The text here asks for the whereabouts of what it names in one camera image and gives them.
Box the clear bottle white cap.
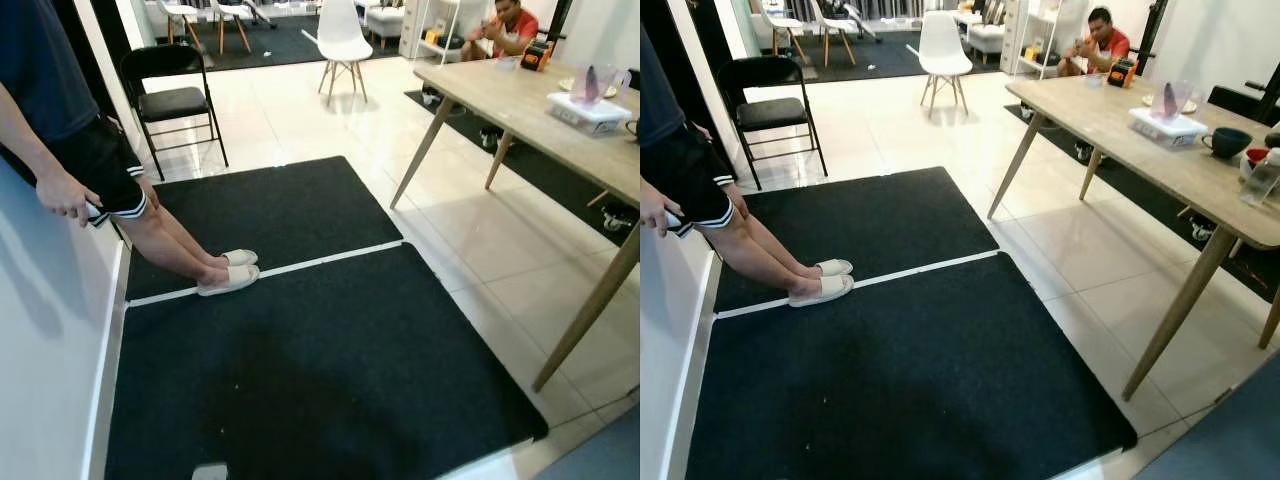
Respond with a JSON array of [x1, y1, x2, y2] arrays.
[[1239, 147, 1280, 209]]

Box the white tissue box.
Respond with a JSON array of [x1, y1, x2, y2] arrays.
[[1128, 106, 1210, 152], [546, 92, 633, 137]]

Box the person in dark shirt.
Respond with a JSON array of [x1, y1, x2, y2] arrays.
[[0, 0, 231, 286], [640, 0, 836, 301]]

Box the clear pink pitcher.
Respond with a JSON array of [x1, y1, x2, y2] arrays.
[[1149, 79, 1198, 121], [571, 64, 623, 105]]

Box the black folding chair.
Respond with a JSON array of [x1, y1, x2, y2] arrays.
[[119, 44, 230, 182], [716, 56, 830, 192]]

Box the light wooden table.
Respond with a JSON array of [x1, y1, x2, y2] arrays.
[[987, 74, 1280, 402], [390, 57, 641, 393]]

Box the black floor mat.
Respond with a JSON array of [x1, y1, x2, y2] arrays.
[[126, 156, 404, 301], [714, 166, 1001, 314], [684, 251, 1139, 480], [104, 243, 550, 480]]

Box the black metal upright stand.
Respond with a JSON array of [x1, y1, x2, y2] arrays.
[[1139, 0, 1169, 63], [545, 0, 574, 46], [1243, 60, 1280, 127]]

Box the person in red shirt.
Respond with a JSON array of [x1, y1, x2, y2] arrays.
[[460, 0, 542, 63], [1057, 7, 1134, 79]]

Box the white shell chair wooden legs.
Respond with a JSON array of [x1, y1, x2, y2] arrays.
[[750, 0, 805, 58], [906, 10, 975, 115], [808, 0, 863, 67], [212, 0, 254, 55], [158, 0, 207, 51], [302, 0, 375, 105]]

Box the white shelf unit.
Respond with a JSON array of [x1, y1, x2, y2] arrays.
[[398, 0, 471, 63], [1000, 0, 1063, 78]]

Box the dark grey carpet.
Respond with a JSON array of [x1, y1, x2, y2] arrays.
[[790, 28, 1013, 84], [150, 13, 403, 73]]

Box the white ottoman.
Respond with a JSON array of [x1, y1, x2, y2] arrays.
[[964, 20, 1007, 63], [364, 5, 406, 49]]

